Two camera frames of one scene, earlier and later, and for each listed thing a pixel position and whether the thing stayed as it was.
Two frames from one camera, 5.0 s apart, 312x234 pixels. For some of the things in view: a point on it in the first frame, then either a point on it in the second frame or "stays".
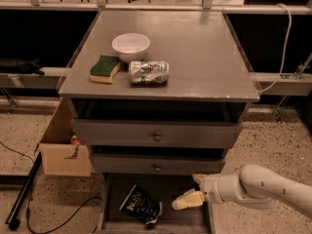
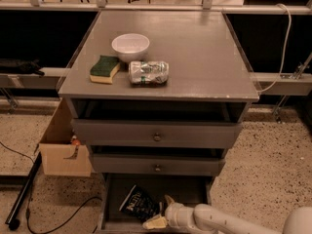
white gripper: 211,187 to 175,214
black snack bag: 142,205 stays
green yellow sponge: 104,68 stays
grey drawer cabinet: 161,97 stays
